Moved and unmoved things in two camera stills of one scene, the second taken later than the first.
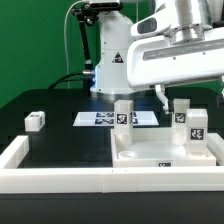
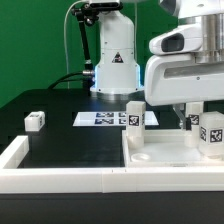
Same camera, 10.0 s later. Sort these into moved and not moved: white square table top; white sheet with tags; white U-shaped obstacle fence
Moved: white square table top
Not moved: white sheet with tags; white U-shaped obstacle fence
